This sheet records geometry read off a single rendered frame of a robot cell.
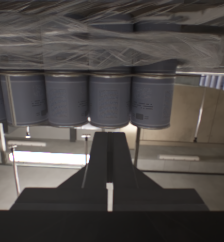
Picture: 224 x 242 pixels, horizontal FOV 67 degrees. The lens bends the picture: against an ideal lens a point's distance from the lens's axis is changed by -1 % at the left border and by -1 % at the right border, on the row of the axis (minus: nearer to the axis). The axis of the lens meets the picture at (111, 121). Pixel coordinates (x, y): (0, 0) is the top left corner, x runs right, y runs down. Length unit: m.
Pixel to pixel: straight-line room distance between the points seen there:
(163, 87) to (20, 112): 0.21
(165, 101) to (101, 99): 0.09
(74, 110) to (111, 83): 0.07
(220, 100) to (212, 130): 0.54
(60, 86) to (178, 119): 3.08
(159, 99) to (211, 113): 3.24
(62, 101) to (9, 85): 0.08
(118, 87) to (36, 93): 0.13
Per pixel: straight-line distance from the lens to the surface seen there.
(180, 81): 1.59
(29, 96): 0.28
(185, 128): 3.38
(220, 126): 3.66
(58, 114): 0.27
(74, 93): 0.26
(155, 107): 0.26
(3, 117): 0.33
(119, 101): 0.26
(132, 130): 2.87
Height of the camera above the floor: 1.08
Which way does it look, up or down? 17 degrees up
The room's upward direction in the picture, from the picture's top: 177 degrees counter-clockwise
